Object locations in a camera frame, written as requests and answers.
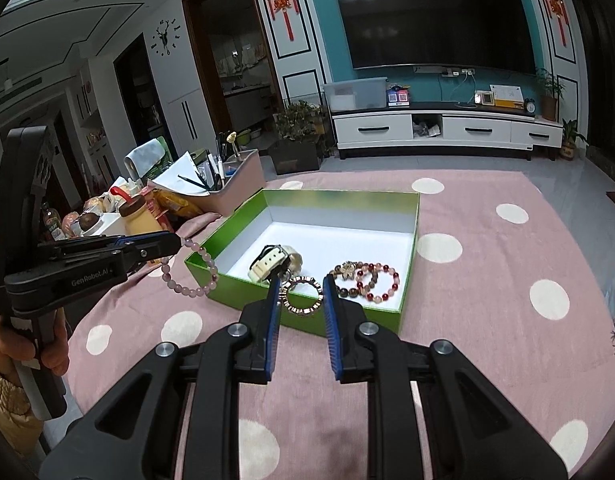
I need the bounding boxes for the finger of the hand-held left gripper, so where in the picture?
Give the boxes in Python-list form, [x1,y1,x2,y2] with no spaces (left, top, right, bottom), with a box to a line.
[108,231,181,250]
[122,245,181,274]

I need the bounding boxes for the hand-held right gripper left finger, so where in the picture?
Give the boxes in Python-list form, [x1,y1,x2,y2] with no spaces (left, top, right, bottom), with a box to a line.
[38,276,283,480]

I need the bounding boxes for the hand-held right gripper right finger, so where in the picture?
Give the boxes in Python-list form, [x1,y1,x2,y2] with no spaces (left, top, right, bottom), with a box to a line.
[321,275,571,480]

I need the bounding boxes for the small ring bracelet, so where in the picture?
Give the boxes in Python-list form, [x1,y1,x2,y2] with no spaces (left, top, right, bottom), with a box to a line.
[279,276,322,320]

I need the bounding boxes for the green cardboard box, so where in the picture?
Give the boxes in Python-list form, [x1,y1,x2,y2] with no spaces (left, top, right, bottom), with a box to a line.
[184,189,421,337]

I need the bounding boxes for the pink bead bracelet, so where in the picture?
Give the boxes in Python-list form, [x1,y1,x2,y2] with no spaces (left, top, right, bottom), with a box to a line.
[160,237,221,298]

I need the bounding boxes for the white wristwatch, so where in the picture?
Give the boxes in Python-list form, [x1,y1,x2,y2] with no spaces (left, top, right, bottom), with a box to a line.
[248,244,304,283]

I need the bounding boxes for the red and yellow bead bracelet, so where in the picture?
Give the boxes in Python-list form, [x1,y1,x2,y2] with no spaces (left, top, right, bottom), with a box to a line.
[356,261,401,306]

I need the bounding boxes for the person's left forearm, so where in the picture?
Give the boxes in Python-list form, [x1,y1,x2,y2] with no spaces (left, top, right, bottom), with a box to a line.
[0,355,46,446]

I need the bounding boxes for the person's left hand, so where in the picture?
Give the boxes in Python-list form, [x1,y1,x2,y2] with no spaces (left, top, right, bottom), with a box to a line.
[0,309,71,376]

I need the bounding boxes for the yellow jar with brown lid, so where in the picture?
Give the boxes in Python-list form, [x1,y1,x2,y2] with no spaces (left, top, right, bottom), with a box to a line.
[118,194,163,233]

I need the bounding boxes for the orange snack bag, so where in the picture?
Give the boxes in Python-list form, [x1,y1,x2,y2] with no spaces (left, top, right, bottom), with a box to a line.
[155,190,193,221]

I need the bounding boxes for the white paper sheets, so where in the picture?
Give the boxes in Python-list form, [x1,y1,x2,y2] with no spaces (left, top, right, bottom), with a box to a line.
[148,151,211,196]

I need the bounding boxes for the green and white bag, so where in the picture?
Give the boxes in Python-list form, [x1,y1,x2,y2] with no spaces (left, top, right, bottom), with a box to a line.
[125,136,177,176]

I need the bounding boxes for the pink desk organizer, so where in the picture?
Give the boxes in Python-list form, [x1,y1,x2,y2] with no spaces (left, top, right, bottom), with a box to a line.
[208,149,262,216]

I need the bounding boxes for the pink polka dot tablecloth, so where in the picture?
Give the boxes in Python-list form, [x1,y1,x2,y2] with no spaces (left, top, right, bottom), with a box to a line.
[65,170,615,480]

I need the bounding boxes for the leafy plant in dark planter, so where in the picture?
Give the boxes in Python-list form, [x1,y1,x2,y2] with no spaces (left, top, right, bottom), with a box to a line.
[268,100,328,176]

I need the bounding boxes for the white television cabinet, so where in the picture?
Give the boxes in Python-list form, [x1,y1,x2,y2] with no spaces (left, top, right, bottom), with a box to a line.
[331,101,564,161]

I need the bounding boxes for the clear plastic storage box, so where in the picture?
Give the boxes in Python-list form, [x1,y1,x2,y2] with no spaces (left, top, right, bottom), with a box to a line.
[322,77,389,112]

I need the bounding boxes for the yellow and white box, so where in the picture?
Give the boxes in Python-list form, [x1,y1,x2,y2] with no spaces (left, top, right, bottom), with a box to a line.
[490,83,525,109]

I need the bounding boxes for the small potted plant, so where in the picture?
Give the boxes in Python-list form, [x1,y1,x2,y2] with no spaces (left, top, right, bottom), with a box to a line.
[560,119,588,162]

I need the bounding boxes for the tall potted plant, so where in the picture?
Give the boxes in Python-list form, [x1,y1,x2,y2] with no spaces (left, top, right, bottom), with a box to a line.
[535,67,565,122]

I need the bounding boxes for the black television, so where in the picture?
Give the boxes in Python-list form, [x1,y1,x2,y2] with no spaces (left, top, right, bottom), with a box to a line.
[330,0,538,77]

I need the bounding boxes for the brown wooden bead bracelet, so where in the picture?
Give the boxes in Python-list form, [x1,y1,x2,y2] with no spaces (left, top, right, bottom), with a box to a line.
[326,265,369,302]

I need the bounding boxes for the black wall clock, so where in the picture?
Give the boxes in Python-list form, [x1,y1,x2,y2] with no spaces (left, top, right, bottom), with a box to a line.
[152,17,182,57]

